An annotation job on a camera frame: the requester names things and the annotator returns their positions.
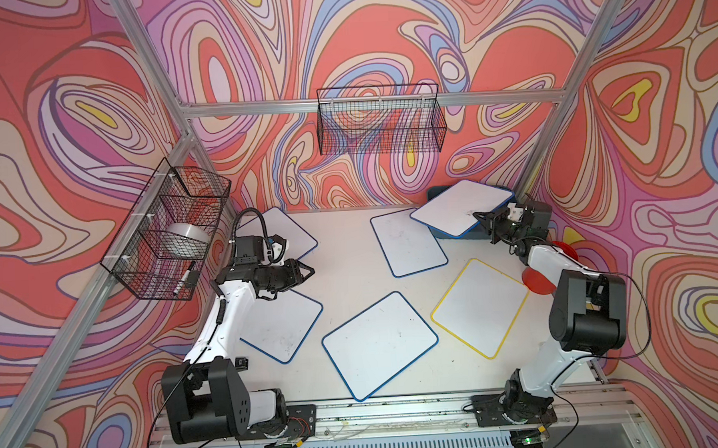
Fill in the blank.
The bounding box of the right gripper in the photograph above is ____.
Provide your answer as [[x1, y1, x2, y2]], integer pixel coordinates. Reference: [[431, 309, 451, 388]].
[[471, 204, 527, 244]]

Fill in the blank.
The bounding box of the blue whiteboard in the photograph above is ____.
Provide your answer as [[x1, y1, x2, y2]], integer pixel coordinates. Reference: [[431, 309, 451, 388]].
[[370, 209, 448, 278], [407, 176, 518, 242], [321, 292, 439, 402], [229, 208, 318, 264], [241, 291, 324, 365]]

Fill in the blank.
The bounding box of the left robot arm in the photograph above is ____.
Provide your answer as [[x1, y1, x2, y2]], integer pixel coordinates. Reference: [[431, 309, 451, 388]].
[[157, 223, 315, 448]]

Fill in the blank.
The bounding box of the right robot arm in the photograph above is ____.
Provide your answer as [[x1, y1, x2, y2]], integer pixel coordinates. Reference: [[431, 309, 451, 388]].
[[471, 200, 636, 425]]

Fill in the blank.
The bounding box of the teal plastic storage box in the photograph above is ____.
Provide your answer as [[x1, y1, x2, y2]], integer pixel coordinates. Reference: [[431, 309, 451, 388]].
[[424, 182, 520, 242]]

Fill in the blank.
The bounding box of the yellow framed whiteboard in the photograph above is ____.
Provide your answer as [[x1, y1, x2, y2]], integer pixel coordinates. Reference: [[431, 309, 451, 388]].
[[430, 258, 529, 360]]

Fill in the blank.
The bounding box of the red plastic cup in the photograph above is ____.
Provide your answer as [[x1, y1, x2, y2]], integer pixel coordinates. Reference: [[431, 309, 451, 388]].
[[521, 241, 580, 295]]

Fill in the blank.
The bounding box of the silver tape roll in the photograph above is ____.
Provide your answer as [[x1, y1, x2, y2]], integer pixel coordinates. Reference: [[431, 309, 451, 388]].
[[163, 223, 211, 254]]

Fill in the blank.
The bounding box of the marker in left basket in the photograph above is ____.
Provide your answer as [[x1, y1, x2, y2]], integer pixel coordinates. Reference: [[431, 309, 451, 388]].
[[173, 268, 197, 297]]

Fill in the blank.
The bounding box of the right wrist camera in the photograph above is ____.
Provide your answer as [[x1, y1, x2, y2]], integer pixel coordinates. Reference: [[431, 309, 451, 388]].
[[507, 202, 526, 222]]

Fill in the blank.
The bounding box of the back black wire basket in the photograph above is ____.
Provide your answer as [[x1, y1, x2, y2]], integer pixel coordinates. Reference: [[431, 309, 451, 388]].
[[316, 81, 447, 156]]

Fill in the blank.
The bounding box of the black wire basket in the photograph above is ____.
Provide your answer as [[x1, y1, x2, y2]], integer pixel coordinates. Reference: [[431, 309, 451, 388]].
[[316, 81, 447, 156], [100, 158, 231, 302]]

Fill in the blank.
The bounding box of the left black wire basket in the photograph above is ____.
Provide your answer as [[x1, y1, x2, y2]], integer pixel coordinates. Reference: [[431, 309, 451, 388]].
[[100, 158, 231, 302]]

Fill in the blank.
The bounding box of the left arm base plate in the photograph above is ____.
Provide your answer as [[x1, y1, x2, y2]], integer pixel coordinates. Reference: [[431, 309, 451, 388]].
[[239, 403, 317, 442]]

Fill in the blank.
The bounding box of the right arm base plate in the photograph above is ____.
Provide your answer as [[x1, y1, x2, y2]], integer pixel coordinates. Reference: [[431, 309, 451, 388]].
[[463, 393, 558, 427]]

